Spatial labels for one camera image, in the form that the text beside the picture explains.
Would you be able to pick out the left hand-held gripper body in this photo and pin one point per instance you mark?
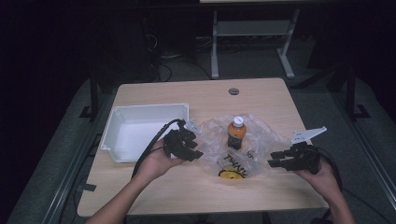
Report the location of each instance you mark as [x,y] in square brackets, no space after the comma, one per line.
[177,140]

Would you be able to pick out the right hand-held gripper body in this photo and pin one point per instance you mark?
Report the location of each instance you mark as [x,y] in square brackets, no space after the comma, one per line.
[303,157]

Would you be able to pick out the clear plastic bag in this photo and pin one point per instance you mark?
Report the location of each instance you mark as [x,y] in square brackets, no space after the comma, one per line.
[264,146]

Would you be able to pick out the orange drink bottle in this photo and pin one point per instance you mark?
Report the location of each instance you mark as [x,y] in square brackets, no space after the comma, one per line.
[236,132]

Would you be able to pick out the person's left hand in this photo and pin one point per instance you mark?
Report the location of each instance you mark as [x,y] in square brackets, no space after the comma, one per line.
[155,161]

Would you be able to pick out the person's right hand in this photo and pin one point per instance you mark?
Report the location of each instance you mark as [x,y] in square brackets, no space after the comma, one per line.
[323,180]

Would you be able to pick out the white plastic bin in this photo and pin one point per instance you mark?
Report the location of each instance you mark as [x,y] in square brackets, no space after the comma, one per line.
[137,133]

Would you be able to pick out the grey table grommet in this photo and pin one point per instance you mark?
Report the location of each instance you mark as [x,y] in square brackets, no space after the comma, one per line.
[233,91]

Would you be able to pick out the dark metal stand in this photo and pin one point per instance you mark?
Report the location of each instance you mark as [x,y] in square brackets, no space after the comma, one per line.
[351,93]
[94,93]

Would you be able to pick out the white metal desk frame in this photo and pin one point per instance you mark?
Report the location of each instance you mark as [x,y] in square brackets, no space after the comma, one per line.
[214,46]

